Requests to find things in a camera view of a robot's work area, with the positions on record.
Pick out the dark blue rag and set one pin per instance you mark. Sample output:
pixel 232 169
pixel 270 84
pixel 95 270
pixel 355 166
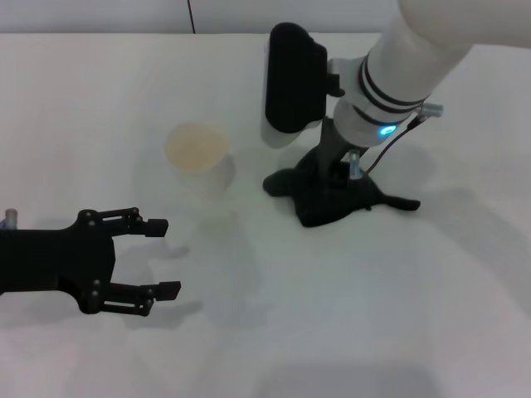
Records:
pixel 323 205

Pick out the white paper cup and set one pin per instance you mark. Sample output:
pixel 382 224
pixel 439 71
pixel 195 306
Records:
pixel 195 145

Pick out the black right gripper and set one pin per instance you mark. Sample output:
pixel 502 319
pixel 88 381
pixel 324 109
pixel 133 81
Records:
pixel 332 153

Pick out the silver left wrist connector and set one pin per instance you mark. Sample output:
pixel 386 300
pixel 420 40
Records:
pixel 11 217

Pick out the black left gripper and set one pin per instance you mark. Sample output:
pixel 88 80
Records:
pixel 54 261

